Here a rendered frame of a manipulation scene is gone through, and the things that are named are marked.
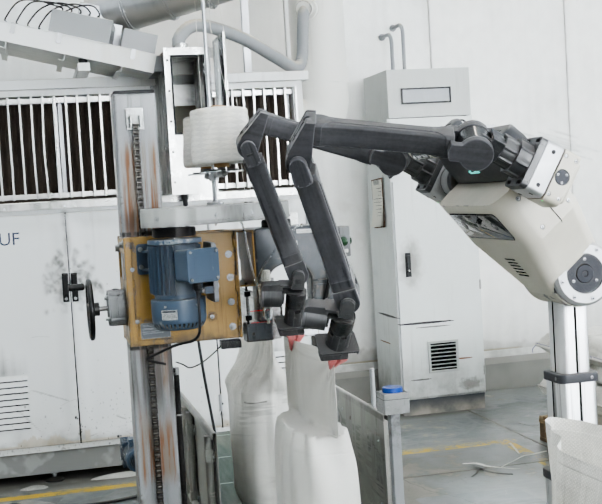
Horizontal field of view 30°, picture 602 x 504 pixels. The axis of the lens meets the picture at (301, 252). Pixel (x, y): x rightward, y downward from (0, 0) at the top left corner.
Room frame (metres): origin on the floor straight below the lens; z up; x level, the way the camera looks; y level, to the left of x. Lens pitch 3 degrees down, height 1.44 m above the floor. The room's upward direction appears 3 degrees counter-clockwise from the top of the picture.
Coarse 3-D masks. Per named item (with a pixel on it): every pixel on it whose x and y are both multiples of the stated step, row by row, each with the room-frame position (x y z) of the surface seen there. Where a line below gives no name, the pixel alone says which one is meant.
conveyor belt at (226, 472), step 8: (216, 432) 5.04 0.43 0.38; (224, 432) 5.03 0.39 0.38; (224, 440) 4.86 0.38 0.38; (224, 448) 4.70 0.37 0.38; (224, 456) 4.56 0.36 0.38; (224, 464) 4.42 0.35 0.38; (232, 464) 4.41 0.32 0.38; (224, 472) 4.29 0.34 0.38; (232, 472) 4.28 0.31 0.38; (224, 480) 4.17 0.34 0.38; (232, 480) 4.16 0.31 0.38; (224, 488) 4.05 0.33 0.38; (232, 488) 4.04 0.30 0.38; (224, 496) 3.94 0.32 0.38; (232, 496) 3.93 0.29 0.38
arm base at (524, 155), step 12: (516, 144) 2.45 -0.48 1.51; (528, 144) 2.46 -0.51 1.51; (540, 144) 2.45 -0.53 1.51; (504, 156) 2.44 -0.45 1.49; (516, 156) 2.44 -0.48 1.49; (528, 156) 2.44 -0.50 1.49; (540, 156) 2.45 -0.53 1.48; (504, 168) 2.47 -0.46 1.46; (516, 168) 2.45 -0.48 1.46; (528, 168) 2.44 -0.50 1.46; (516, 180) 2.47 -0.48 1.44; (528, 180) 2.44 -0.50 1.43
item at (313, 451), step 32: (288, 352) 3.24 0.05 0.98; (288, 384) 3.25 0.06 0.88; (320, 384) 2.90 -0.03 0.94; (288, 416) 3.12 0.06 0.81; (320, 416) 2.91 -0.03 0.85; (288, 448) 2.97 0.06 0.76; (320, 448) 2.85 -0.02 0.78; (352, 448) 2.88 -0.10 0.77; (288, 480) 2.96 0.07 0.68; (320, 480) 2.83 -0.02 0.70; (352, 480) 2.86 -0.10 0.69
